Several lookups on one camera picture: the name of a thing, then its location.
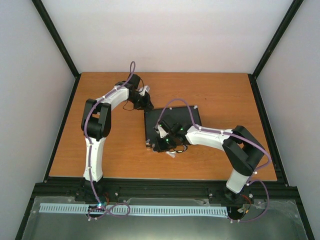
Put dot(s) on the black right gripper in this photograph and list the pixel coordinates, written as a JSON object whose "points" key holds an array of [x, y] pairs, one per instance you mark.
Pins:
{"points": [[159, 147]]}

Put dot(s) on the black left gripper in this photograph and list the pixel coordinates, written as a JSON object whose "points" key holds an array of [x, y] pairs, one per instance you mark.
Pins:
{"points": [[146, 105]]}

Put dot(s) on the black poker set case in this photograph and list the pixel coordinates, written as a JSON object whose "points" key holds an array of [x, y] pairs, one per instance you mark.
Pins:
{"points": [[180, 114]]}

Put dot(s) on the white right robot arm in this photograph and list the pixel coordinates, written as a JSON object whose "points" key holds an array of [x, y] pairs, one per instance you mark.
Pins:
{"points": [[243, 151]]}

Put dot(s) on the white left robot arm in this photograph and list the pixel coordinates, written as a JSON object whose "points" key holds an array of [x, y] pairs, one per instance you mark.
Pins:
{"points": [[96, 121]]}

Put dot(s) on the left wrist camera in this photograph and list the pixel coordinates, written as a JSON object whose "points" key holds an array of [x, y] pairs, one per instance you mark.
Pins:
{"points": [[144, 90]]}

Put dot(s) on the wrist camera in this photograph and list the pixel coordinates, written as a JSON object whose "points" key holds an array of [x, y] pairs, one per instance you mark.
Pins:
{"points": [[144, 90], [167, 128]]}

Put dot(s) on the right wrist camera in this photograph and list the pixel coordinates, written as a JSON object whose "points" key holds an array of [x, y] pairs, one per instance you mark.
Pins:
{"points": [[167, 128]]}

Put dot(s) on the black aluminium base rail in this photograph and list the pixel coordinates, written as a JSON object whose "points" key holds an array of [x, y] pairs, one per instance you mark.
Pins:
{"points": [[117, 190]]}

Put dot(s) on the black frame post left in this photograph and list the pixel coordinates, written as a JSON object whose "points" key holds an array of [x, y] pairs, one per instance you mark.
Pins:
{"points": [[50, 26]]}

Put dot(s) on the black frame post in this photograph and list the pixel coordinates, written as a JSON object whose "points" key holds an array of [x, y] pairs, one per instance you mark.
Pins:
{"points": [[50, 26], [284, 24]]}

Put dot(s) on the light blue cable duct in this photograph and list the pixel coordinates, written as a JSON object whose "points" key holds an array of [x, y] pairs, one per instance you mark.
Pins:
{"points": [[135, 210]]}

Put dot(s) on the black frame post right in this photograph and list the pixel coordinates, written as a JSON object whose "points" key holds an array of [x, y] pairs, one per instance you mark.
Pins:
{"points": [[284, 24]]}

